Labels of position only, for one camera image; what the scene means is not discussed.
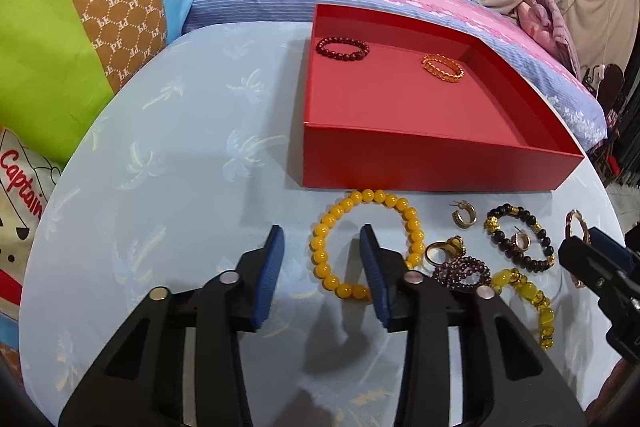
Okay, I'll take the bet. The orange gold bracelet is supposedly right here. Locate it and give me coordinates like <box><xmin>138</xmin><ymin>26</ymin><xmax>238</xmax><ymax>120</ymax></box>
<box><xmin>421</xmin><ymin>53</ymin><xmax>466</xmax><ymax>84</ymax></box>

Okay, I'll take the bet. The gold hoop earring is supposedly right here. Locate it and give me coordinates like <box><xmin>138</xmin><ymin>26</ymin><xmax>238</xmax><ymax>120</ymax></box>
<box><xmin>451</xmin><ymin>201</ymin><xmax>476</xmax><ymax>229</ymax></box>
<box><xmin>509</xmin><ymin>231</ymin><xmax>535</xmax><ymax>254</ymax></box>

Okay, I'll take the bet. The gold ring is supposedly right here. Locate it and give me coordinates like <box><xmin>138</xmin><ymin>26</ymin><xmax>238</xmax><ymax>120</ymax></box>
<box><xmin>424</xmin><ymin>236</ymin><xmax>467</xmax><ymax>267</ymax></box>

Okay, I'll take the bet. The dark red bead bracelet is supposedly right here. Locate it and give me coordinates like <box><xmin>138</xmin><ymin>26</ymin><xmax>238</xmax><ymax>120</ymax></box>
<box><xmin>316</xmin><ymin>36</ymin><xmax>370</xmax><ymax>62</ymax></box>

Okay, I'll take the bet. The purple cloth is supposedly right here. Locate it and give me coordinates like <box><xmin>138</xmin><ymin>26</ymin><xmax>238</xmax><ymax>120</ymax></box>
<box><xmin>515</xmin><ymin>0</ymin><xmax>583</xmax><ymax>78</ymax></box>

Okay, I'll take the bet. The yellow bead bracelet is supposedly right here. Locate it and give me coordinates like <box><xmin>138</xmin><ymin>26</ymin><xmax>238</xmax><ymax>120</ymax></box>
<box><xmin>310</xmin><ymin>189</ymin><xmax>426</xmax><ymax>303</ymax></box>

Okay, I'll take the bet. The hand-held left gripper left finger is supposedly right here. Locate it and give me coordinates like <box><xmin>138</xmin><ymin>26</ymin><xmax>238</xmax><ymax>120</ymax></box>
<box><xmin>57</xmin><ymin>224</ymin><xmax>287</xmax><ymax>427</ymax></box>

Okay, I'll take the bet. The red cardboard box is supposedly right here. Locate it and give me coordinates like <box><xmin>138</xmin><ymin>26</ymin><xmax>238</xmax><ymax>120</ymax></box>
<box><xmin>302</xmin><ymin>3</ymin><xmax>585</xmax><ymax>192</ymax></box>

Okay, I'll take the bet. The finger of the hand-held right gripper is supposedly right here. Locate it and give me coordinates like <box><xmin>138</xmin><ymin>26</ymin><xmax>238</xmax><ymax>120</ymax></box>
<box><xmin>557</xmin><ymin>236</ymin><xmax>640</xmax><ymax>358</ymax></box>
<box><xmin>589</xmin><ymin>228</ymin><xmax>640</xmax><ymax>280</ymax></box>

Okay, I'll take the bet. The rose gold bangle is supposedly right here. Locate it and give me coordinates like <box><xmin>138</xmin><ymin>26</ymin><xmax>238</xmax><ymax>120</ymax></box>
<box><xmin>565</xmin><ymin>209</ymin><xmax>591</xmax><ymax>289</ymax></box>

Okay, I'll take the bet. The black and gold bead bracelet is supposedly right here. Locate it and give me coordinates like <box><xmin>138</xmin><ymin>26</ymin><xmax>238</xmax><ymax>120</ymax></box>
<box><xmin>482</xmin><ymin>204</ymin><xmax>557</xmax><ymax>269</ymax></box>

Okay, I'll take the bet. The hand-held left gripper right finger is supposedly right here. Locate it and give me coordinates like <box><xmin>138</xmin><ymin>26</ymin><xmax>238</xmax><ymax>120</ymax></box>
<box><xmin>359</xmin><ymin>224</ymin><xmax>586</xmax><ymax>427</ymax></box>

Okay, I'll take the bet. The garnet multi-strand bracelet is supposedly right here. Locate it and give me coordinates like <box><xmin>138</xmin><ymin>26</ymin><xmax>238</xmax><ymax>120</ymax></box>
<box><xmin>431</xmin><ymin>256</ymin><xmax>493</xmax><ymax>294</ymax></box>

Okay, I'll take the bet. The yellow translucent stone bracelet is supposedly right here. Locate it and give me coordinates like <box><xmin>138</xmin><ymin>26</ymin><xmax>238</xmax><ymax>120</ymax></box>
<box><xmin>491</xmin><ymin>267</ymin><xmax>558</xmax><ymax>350</ymax></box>

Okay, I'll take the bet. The colourful monkey print cushion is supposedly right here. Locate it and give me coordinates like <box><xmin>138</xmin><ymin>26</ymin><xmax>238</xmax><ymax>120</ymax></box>
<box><xmin>0</xmin><ymin>0</ymin><xmax>261</xmax><ymax>427</ymax></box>

